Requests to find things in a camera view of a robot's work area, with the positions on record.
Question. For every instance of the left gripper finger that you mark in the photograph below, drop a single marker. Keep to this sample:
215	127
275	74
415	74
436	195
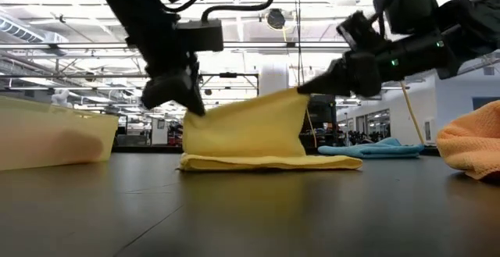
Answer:
168	91
195	81

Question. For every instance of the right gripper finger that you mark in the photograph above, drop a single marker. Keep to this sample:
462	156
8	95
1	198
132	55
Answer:
332	81

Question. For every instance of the yellow microfiber towel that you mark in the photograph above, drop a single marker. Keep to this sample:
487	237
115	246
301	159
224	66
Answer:
250	132

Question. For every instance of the pink microfiber towel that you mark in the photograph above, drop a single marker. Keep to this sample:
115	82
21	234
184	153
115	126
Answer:
78	147

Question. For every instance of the orange microfiber towel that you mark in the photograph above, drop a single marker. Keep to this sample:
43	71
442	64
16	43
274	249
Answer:
472	143

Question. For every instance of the translucent yellow plastic bin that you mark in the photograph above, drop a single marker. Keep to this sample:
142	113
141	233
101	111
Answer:
31	136

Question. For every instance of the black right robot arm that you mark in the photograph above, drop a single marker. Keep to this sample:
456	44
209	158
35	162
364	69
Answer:
429	54

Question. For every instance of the blue microfiber towel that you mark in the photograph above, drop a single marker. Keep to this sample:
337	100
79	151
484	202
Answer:
375	149

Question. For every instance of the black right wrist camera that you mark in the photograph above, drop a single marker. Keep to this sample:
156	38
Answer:
359	32

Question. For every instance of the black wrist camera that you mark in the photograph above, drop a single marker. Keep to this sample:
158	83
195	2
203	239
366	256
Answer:
359	32
199	35

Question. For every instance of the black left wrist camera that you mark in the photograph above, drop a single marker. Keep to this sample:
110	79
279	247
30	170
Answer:
199	35

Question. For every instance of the black aluminium table frame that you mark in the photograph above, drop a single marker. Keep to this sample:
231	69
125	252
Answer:
148	149

